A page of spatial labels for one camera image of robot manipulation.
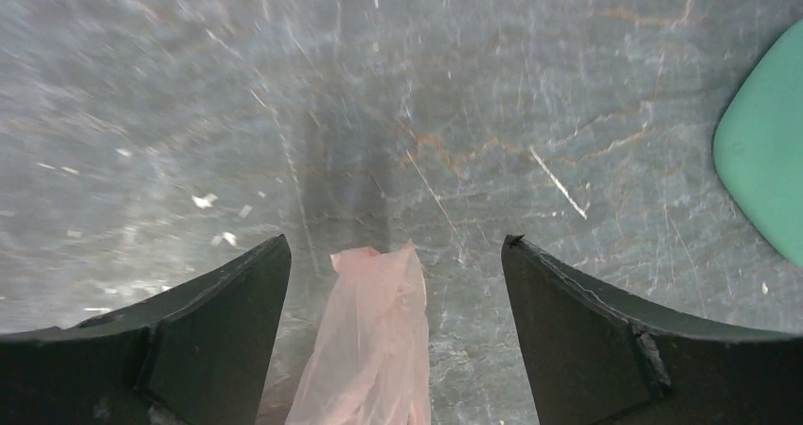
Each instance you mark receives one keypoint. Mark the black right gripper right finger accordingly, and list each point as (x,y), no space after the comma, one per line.
(596,354)

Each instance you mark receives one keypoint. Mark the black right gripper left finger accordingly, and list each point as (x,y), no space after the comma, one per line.
(197,353)

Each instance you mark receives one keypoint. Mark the pink plastic trash bag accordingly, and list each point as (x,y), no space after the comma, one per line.
(370,362)

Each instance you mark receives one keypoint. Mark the green plastic trash bin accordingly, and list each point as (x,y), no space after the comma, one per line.
(757,146)

